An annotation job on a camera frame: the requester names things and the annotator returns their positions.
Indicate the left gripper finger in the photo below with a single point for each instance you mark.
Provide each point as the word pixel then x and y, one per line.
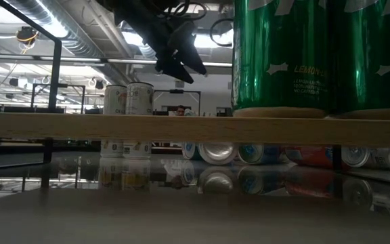
pixel 174 71
pixel 188 51

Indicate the green lemon-lime soda can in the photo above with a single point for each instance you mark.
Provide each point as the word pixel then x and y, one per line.
pixel 279 57
pixel 371 61
pixel 217 153

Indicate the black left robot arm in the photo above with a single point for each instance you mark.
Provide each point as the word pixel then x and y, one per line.
pixel 130 4

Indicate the long ceiling light bar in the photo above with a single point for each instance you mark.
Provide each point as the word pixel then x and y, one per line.
pixel 69 59
pixel 217 64

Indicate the person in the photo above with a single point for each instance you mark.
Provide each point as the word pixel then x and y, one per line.
pixel 180 110

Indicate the black metal frame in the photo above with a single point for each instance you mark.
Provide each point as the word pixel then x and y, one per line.
pixel 58 85
pixel 181 91

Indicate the wooden shelf with black frame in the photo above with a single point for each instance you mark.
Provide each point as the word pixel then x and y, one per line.
pixel 195 130

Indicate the silver air duct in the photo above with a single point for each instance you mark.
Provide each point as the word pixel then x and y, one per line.
pixel 69 37

